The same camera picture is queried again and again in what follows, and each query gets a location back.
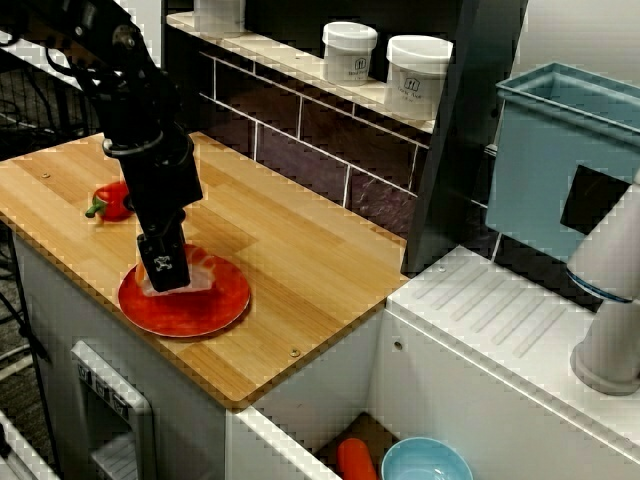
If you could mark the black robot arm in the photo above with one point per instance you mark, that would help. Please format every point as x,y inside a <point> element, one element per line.
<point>125,75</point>

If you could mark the white dispenser panel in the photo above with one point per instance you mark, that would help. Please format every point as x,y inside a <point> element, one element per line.
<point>115,425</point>

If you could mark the grey toy faucet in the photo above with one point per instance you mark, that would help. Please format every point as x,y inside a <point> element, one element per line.
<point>610,280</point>

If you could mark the white toy sink unit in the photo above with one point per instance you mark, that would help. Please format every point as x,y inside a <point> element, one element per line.
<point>450,350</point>

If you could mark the white kitchen cabinet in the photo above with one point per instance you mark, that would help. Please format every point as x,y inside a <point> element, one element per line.
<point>190,400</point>

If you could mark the dark hutch side panel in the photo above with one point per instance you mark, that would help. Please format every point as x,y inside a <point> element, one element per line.
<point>465,125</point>
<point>172,40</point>

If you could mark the teal plastic bin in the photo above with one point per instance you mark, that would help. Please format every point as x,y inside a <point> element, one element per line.
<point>530,175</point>

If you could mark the white floor rail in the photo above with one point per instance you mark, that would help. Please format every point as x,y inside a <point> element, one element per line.
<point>20,445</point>

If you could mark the salmon sushi toy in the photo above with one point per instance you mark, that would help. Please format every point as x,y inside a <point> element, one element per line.
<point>202,270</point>

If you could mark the light blue bowl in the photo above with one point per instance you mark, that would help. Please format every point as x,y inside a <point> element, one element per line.
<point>425,460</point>

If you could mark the red bell pepper toy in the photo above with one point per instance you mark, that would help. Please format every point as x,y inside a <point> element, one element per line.
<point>112,200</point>

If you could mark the cream ledge shelf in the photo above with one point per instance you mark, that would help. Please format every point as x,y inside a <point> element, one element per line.
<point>300,65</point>

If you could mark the red round plate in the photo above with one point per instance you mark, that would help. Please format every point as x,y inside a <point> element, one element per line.
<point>200,315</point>

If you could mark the white lidded jar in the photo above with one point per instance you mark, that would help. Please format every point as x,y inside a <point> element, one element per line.
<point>350,50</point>
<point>417,75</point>
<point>220,15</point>

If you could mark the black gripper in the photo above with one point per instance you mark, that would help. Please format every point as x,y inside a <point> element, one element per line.
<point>160,185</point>

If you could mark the orange carrot toy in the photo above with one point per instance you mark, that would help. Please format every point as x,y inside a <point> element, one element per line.
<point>356,460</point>

